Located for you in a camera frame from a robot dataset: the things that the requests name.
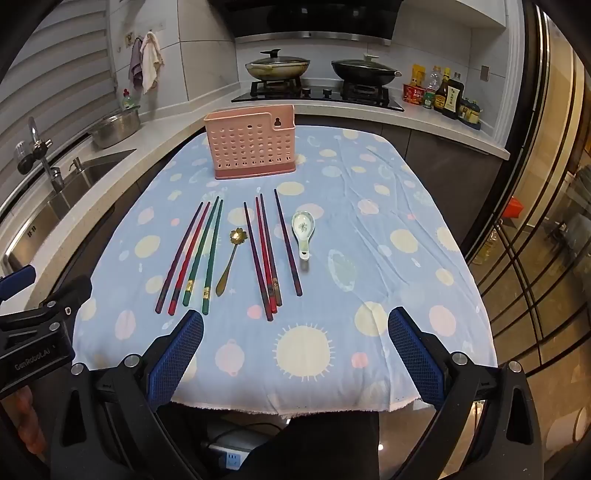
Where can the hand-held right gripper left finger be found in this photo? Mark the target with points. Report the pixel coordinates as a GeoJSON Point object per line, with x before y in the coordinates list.
{"type": "Point", "coordinates": [178, 360]}

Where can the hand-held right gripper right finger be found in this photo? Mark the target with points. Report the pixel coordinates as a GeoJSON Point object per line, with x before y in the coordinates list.
{"type": "Point", "coordinates": [415, 360]}

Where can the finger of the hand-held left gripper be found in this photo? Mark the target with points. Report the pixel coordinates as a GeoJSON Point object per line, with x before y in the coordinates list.
{"type": "Point", "coordinates": [74, 290]}
{"type": "Point", "coordinates": [18, 279]}

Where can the red chopstick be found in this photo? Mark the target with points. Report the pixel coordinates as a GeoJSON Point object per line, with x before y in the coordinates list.
{"type": "Point", "coordinates": [190, 258]}
{"type": "Point", "coordinates": [265, 254]}

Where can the purple chopstick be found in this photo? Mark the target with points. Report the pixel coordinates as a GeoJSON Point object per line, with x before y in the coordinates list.
{"type": "Point", "coordinates": [180, 256]}
{"type": "Point", "coordinates": [287, 242]}

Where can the green chopstick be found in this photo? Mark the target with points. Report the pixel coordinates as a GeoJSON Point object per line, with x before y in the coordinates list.
{"type": "Point", "coordinates": [202, 251]}
{"type": "Point", "coordinates": [214, 258]}

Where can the dark maroon chopstick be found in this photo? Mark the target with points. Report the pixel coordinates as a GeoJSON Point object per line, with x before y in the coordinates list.
{"type": "Point", "coordinates": [257, 261]}
{"type": "Point", "coordinates": [270, 249]}

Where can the white ceramic spoon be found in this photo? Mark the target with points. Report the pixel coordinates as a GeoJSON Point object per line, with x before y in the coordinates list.
{"type": "Point", "coordinates": [301, 226]}

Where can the pink perforated utensil holder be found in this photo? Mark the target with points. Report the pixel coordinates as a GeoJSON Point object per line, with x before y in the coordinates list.
{"type": "Point", "coordinates": [249, 143]}

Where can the person's left hand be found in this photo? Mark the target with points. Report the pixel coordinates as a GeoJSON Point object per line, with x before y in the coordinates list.
{"type": "Point", "coordinates": [32, 429]}

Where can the steel sink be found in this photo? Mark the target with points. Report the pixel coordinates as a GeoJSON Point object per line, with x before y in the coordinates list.
{"type": "Point", "coordinates": [46, 217]}

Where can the blue dotted tablecloth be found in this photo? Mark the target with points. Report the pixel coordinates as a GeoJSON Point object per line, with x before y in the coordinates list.
{"type": "Point", "coordinates": [369, 277]}

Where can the white power strip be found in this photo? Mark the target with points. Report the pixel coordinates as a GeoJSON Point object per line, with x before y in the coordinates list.
{"type": "Point", "coordinates": [226, 458]}

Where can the black brush on faucet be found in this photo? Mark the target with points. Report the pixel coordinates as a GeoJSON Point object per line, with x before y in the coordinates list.
{"type": "Point", "coordinates": [25, 159]}

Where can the chrome faucet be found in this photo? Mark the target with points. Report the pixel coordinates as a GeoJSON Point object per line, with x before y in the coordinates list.
{"type": "Point", "coordinates": [46, 161]}

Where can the chrome soap dispenser pump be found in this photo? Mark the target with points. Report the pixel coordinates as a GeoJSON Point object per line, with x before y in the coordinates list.
{"type": "Point", "coordinates": [76, 164]}

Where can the person's dark trousers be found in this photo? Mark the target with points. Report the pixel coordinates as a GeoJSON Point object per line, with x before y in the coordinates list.
{"type": "Point", "coordinates": [314, 447]}

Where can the gold flower spoon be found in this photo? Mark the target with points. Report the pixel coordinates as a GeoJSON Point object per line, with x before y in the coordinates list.
{"type": "Point", "coordinates": [236, 236]}

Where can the steel basin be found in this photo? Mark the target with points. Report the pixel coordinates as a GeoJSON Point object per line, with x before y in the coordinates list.
{"type": "Point", "coordinates": [115, 127]}

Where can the red object behind glass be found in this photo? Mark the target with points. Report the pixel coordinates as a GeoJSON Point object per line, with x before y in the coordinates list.
{"type": "Point", "coordinates": [512, 207]}

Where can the glass sliding door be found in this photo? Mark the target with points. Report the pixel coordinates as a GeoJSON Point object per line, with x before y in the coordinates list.
{"type": "Point", "coordinates": [545, 230]}

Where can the green dish soap bottle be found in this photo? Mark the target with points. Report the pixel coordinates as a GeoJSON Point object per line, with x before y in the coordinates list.
{"type": "Point", "coordinates": [128, 99]}

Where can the grey window blind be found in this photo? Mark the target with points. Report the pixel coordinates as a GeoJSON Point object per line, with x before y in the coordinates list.
{"type": "Point", "coordinates": [55, 60]}

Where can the purple hanging towel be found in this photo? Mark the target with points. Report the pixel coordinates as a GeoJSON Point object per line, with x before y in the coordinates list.
{"type": "Point", "coordinates": [135, 64]}

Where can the white hanging towel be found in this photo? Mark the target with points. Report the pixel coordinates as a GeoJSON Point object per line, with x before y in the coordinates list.
{"type": "Point", "coordinates": [151, 60]}

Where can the small jars on blue tray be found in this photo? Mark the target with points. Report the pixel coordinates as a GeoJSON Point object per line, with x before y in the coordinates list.
{"type": "Point", "coordinates": [471, 114]}

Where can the small green-lidded jar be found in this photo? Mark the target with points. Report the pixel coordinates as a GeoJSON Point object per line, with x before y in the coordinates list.
{"type": "Point", "coordinates": [429, 99]}

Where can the large dark sauce bottle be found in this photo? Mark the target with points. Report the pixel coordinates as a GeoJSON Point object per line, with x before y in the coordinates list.
{"type": "Point", "coordinates": [455, 99]}

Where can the brown sauce bottle yellow cap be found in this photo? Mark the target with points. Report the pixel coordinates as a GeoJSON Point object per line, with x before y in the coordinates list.
{"type": "Point", "coordinates": [443, 92]}

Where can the black gas stove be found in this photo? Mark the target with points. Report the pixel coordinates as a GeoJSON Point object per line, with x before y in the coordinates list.
{"type": "Point", "coordinates": [318, 96]}

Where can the yellow packet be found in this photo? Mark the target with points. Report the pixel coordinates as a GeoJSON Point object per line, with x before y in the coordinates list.
{"type": "Point", "coordinates": [418, 74]}

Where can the black wok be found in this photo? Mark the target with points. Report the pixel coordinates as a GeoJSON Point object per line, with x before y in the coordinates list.
{"type": "Point", "coordinates": [364, 77]}

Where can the beige wok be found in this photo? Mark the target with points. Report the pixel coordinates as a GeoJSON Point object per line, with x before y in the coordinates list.
{"type": "Point", "coordinates": [277, 71]}

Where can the glass lid with pale knob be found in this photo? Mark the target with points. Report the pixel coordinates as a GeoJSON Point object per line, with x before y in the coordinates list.
{"type": "Point", "coordinates": [364, 63]}

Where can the glass lid with black knob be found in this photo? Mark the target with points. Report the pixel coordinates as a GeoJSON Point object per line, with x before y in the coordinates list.
{"type": "Point", "coordinates": [277, 59]}

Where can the black range hood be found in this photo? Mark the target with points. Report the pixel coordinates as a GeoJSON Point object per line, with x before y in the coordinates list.
{"type": "Point", "coordinates": [314, 18]}

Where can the grey wall outlet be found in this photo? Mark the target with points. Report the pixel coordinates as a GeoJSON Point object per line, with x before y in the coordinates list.
{"type": "Point", "coordinates": [484, 73]}

